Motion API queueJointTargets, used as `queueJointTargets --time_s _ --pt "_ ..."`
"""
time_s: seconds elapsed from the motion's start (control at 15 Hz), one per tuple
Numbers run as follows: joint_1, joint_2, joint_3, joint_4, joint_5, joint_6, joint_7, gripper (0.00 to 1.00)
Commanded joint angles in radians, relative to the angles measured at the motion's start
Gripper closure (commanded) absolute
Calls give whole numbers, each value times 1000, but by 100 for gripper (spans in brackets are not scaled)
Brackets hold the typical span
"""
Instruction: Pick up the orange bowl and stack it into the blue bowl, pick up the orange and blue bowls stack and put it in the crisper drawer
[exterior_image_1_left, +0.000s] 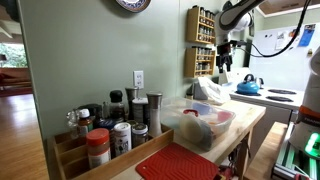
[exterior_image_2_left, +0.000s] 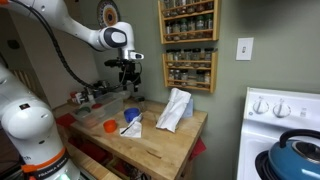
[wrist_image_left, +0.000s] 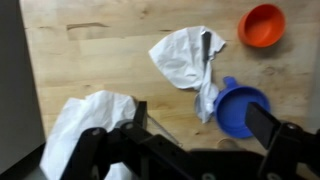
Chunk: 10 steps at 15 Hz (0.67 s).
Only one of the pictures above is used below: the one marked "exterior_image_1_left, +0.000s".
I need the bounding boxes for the red silicone mat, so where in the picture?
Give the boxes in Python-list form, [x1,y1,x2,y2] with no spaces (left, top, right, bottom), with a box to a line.
[135,142,220,180]

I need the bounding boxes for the white paper on fridge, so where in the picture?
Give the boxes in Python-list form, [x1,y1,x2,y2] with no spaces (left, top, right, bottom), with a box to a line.
[274,30,290,51]

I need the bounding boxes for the blue lid jar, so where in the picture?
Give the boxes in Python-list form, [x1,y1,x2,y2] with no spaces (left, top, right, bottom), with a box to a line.
[96,119,117,158]

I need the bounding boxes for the large black hanging pan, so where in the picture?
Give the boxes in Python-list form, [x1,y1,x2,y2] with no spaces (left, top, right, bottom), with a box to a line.
[222,0,234,11]

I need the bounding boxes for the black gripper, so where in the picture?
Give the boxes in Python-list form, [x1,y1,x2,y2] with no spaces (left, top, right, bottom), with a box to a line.
[215,42,234,74]

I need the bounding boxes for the white round plate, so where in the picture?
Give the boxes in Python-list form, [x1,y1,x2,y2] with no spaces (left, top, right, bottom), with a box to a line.
[178,113,205,145]

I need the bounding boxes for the brown sofa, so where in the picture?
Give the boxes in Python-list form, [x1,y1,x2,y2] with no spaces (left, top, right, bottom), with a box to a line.
[0,67,33,98]

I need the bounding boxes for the white stove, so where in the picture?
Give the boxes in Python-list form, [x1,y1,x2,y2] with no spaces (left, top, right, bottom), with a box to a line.
[218,67,305,158]

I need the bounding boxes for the white spice shaker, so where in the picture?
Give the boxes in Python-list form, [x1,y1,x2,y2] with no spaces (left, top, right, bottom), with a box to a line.
[113,122,132,156]

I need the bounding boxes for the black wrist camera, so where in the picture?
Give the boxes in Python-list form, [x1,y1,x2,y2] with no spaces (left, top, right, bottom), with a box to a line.
[229,39,249,49]

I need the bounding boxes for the butcher block table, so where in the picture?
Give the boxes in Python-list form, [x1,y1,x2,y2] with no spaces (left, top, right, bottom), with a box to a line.
[109,98,267,180]

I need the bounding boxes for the orange lid spice jar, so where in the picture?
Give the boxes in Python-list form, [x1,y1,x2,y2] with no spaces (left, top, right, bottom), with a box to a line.
[85,127,112,170]

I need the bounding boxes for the aluminium robot frame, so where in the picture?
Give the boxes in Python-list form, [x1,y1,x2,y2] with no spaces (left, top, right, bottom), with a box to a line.
[271,123,320,180]

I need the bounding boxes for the tall steel salt grinder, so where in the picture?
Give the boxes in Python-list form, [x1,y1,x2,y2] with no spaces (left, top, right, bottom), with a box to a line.
[146,91,164,138]

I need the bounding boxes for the small glass spice jar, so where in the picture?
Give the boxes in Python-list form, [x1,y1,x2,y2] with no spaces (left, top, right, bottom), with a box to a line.
[131,123,150,148]

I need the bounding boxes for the white fridge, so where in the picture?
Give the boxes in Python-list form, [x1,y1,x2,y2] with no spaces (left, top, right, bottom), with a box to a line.
[249,22,320,92]

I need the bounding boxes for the black cap glass bottle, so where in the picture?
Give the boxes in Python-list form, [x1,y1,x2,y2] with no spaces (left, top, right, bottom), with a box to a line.
[109,89,126,123]

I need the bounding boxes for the clear glass bottle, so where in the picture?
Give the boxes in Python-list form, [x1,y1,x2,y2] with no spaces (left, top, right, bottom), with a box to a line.
[65,109,80,140]

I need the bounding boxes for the red ring lid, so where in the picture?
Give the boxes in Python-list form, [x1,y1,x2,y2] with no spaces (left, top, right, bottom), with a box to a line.
[182,108,200,118]

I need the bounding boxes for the steel pepper grinder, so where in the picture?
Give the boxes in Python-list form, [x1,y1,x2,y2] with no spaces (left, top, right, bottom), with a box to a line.
[124,87,140,121]

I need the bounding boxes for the white wall outlet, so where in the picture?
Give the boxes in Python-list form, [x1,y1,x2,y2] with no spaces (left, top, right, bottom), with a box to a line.
[133,70,145,90]

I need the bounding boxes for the clear plastic bin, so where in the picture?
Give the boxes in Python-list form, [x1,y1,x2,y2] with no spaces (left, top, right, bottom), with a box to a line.
[160,96,237,152]

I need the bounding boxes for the black stove burner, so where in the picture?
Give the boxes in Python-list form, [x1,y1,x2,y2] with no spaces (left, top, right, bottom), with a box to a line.
[265,95,295,103]
[267,88,297,96]

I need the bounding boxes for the blue bowl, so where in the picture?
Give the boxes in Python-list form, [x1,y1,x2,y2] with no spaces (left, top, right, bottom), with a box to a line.
[192,101,213,116]

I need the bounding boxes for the wooden spice rack with jars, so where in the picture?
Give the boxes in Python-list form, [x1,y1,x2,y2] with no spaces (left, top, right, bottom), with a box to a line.
[184,46,217,79]
[185,5,220,45]

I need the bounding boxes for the white lidded container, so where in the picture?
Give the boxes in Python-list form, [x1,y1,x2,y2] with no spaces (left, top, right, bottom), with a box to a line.
[132,97,150,125]

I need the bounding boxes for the blue kettle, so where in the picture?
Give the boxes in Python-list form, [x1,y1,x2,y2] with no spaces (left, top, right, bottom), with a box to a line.
[236,73,261,95]

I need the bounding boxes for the wooden tray organizer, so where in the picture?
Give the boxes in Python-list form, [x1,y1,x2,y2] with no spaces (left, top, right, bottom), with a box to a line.
[53,123,175,180]

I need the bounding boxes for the blue paper on fridge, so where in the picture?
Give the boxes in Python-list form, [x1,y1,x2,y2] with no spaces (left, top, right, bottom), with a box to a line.
[297,23,316,48]

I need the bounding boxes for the white cap red label bottle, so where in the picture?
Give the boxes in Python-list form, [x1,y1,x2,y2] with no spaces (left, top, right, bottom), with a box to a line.
[77,108,94,138]

